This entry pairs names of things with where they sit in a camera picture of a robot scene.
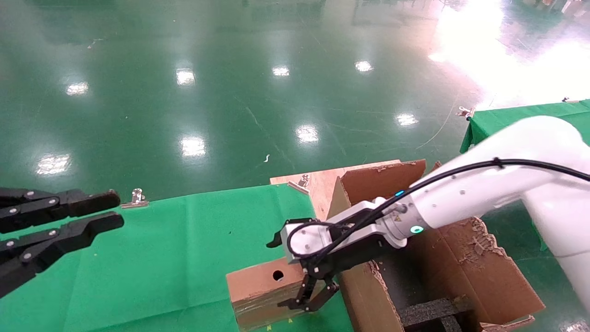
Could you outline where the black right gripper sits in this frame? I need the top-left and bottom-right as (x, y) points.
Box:
(266, 225), (407, 312)

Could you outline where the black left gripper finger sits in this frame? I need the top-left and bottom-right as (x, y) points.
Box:
(0, 213), (125, 298)
(0, 187), (121, 233)

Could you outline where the taped cardboard box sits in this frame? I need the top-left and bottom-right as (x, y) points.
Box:
(226, 257), (344, 332)

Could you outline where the large open cardboard carton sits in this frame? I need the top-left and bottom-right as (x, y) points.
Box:
(323, 159), (547, 332)

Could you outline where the green tablecloth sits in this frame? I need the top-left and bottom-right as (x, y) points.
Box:
(0, 184), (353, 332)

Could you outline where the black foam insert block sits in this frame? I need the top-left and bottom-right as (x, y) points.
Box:
(399, 298), (473, 332)

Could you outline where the green cloth side table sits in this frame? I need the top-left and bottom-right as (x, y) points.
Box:
(460, 99), (590, 155)

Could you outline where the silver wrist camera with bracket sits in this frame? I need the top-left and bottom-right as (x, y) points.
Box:
(280, 198), (392, 264)

